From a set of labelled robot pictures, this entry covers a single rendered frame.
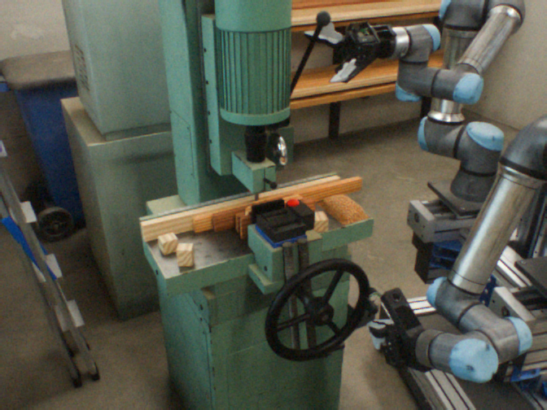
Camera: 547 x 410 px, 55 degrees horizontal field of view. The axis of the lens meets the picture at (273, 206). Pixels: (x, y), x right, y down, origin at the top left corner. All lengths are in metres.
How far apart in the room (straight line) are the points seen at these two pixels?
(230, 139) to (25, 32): 2.19
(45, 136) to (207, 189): 1.55
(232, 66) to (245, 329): 0.69
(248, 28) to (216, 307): 0.68
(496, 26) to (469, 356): 0.92
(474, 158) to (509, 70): 3.29
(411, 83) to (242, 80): 0.46
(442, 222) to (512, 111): 3.33
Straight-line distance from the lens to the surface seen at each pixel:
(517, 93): 5.01
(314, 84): 3.65
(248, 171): 1.36
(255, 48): 1.21
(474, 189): 1.81
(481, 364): 1.05
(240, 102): 1.25
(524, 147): 1.08
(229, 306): 1.37
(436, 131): 1.80
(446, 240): 1.85
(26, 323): 2.70
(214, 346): 1.44
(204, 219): 1.39
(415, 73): 1.44
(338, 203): 1.47
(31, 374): 2.44
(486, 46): 1.53
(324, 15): 1.27
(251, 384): 1.61
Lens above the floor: 1.64
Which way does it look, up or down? 29 degrees down
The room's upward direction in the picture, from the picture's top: straight up
